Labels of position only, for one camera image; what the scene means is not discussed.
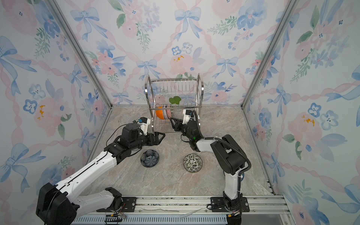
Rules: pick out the white bowl orange outside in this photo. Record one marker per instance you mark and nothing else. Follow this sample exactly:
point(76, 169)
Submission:
point(161, 113)

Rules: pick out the black white floral bowl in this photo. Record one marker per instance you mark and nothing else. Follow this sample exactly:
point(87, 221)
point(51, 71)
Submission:
point(170, 113)
point(192, 163)

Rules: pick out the stainless steel dish rack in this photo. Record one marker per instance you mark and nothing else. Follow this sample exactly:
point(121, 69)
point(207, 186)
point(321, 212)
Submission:
point(158, 92)

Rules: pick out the dark blue flower bowl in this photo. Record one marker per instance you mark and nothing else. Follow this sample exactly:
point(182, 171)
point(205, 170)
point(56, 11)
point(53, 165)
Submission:
point(149, 159)

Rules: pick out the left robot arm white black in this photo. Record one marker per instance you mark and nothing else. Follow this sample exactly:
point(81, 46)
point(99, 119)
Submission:
point(62, 203)

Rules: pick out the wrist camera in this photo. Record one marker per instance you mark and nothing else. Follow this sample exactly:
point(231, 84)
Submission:
point(187, 115)
point(144, 122)

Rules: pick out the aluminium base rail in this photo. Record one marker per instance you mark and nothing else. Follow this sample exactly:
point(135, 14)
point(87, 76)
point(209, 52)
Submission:
point(193, 210)

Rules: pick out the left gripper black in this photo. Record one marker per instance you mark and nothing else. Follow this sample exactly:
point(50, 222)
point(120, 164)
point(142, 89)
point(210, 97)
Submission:
point(157, 141)

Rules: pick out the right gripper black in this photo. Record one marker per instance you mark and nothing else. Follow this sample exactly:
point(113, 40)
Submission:
point(178, 124)

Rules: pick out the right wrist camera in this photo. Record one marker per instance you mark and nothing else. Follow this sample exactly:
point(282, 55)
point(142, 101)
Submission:
point(187, 115)

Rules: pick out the black white floral bowl front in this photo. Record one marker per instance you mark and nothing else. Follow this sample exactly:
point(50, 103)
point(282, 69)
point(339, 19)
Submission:
point(192, 163)

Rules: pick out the green leaf-shaped dish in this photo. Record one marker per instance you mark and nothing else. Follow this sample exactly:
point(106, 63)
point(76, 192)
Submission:
point(175, 100)

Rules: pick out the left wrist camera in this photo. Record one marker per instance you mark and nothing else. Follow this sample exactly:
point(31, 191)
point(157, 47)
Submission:
point(144, 122)

